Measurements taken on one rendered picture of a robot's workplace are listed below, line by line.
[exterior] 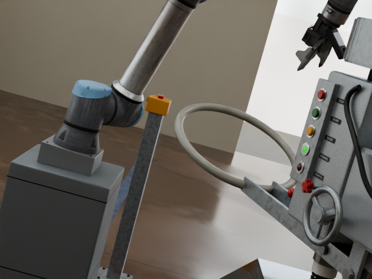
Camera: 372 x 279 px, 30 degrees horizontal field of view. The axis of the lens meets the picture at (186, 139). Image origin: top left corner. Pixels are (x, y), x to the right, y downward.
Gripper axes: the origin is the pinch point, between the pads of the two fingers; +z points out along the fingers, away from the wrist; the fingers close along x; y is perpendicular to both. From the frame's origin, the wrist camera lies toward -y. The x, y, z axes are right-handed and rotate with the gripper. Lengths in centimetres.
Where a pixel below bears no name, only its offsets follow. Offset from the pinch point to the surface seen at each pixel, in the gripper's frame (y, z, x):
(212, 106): 20.1, 28.4, 16.1
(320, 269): -59, 19, 60
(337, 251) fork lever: -61, 7, 65
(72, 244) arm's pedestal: 27, 95, 53
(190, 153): 1, 29, 47
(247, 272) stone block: -32, 59, 34
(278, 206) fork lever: -35, 19, 50
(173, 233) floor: 92, 223, -139
